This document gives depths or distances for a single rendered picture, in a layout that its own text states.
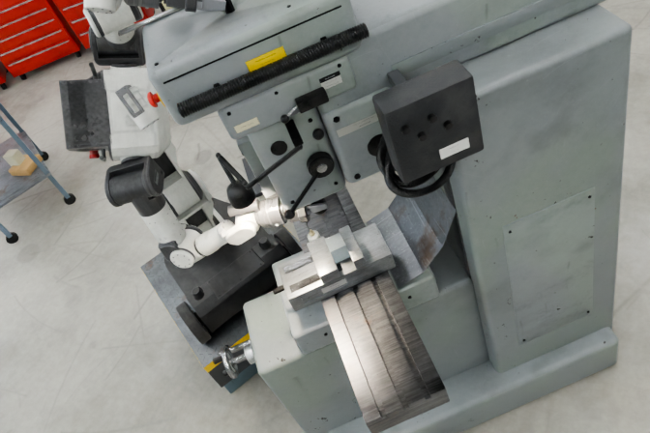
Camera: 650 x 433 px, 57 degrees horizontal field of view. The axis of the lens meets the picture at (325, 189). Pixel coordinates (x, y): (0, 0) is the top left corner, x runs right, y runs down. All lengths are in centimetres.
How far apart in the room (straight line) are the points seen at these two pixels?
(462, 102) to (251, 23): 48
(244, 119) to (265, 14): 25
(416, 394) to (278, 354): 60
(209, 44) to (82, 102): 64
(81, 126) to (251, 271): 107
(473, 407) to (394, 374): 81
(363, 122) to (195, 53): 46
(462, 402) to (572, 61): 143
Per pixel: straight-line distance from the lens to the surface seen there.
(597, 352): 261
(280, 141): 151
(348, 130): 153
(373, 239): 192
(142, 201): 188
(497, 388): 252
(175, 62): 134
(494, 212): 178
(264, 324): 221
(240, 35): 133
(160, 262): 319
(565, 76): 160
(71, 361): 371
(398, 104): 123
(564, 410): 270
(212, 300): 260
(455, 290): 210
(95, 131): 187
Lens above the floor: 248
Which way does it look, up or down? 43 degrees down
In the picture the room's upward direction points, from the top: 23 degrees counter-clockwise
